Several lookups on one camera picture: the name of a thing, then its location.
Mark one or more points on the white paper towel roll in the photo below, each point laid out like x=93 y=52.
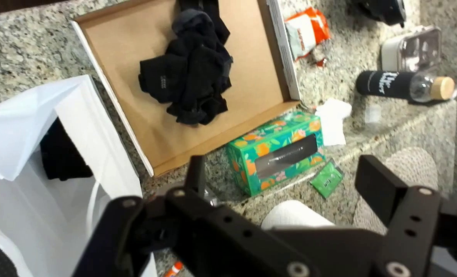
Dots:
x=294 y=215

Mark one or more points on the flat brown cardboard box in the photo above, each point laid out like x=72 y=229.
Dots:
x=151 y=115

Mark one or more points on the orange and white glue stick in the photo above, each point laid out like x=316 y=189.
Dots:
x=174 y=269

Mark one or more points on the white plastic bag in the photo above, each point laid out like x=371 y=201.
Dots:
x=28 y=123

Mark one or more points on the black bottle with wooden cap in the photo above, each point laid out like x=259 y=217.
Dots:
x=386 y=82

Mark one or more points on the small red wrapper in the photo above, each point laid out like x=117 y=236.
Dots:
x=321 y=62

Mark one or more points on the green floral tissue box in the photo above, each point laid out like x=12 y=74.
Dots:
x=267 y=146

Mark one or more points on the heap of black socks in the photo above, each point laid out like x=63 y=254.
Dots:
x=194 y=69

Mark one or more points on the orange and white snack packet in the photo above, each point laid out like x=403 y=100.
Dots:
x=309 y=29

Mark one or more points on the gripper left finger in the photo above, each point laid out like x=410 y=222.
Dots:
x=220 y=231

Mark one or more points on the white paper napkin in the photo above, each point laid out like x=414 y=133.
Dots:
x=332 y=119

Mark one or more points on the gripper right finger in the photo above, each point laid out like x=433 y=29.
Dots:
x=413 y=215

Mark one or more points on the clear container with white base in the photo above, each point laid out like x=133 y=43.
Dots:
x=417 y=50

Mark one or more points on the green sachet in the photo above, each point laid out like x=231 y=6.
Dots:
x=327 y=179

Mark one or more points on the black sock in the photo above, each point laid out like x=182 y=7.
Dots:
x=61 y=157

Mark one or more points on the small clear plastic piece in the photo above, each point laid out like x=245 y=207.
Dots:
x=373 y=114

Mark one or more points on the black round object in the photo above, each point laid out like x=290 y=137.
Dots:
x=382 y=9

